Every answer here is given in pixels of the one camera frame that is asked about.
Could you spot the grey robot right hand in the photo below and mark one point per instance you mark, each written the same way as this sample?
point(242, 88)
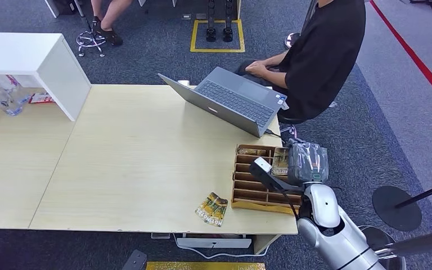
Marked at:
point(309, 162)

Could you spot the yellow green printed card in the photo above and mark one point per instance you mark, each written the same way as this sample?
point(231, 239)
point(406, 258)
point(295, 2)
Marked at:
point(280, 162)
point(251, 151)

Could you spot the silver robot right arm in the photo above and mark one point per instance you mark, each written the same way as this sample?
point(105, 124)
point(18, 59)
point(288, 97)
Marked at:
point(337, 238)

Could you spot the wooden card organizer box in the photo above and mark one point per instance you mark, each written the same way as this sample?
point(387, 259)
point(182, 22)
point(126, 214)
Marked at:
point(253, 190)

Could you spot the person's hand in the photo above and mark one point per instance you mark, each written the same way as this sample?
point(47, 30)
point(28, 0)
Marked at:
point(259, 69)

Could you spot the person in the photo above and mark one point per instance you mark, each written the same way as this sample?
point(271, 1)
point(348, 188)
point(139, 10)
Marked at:
point(324, 56)
point(108, 20)

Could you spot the yellow printed card sleeve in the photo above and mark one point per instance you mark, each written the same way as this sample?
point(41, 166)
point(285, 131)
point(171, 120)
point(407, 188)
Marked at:
point(212, 210)

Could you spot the office chair chrome base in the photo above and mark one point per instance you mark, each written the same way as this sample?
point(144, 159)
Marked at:
point(288, 130)

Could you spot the grey open laptop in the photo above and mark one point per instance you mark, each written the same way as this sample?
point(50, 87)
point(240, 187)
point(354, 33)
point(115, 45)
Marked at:
point(234, 98)

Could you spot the black round stand base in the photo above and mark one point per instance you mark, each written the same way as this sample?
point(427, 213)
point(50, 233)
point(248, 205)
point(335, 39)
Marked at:
point(395, 214)

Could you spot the black stand pole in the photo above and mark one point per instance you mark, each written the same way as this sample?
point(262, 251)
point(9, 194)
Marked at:
point(428, 193)

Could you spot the white device under desk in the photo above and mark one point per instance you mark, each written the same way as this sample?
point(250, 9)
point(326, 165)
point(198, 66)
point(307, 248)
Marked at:
point(214, 243)

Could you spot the grey metal pole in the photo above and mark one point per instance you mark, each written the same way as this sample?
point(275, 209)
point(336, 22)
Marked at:
point(421, 244)

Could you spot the gold floor plate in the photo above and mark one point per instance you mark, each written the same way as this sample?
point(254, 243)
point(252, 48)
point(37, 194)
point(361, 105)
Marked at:
point(205, 266)

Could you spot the red floor tape line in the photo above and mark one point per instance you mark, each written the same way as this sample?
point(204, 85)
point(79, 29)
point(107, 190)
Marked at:
point(417, 61)

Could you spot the black robot feet stand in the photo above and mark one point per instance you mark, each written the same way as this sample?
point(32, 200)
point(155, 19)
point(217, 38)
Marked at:
point(219, 31)

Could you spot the floor power outlet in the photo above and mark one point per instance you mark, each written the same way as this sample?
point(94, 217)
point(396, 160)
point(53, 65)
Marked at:
point(201, 16)
point(186, 16)

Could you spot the grey floor pedal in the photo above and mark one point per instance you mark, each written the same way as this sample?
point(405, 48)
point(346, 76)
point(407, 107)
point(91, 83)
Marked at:
point(134, 261)

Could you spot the chrome stool base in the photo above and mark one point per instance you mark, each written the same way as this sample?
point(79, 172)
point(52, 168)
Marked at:
point(88, 40)

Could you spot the red white flat package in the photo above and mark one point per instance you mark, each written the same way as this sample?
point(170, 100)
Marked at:
point(41, 98)

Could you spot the black bag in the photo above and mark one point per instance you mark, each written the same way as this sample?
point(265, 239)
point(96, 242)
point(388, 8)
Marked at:
point(65, 6)

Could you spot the white desk shelf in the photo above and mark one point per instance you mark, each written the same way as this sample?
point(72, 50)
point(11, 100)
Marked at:
point(33, 56)

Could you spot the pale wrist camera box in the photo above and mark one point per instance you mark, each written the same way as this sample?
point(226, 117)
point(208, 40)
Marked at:
point(262, 164)

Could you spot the yellow floor tape frame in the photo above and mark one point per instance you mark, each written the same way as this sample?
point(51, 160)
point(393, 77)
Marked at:
point(216, 49)

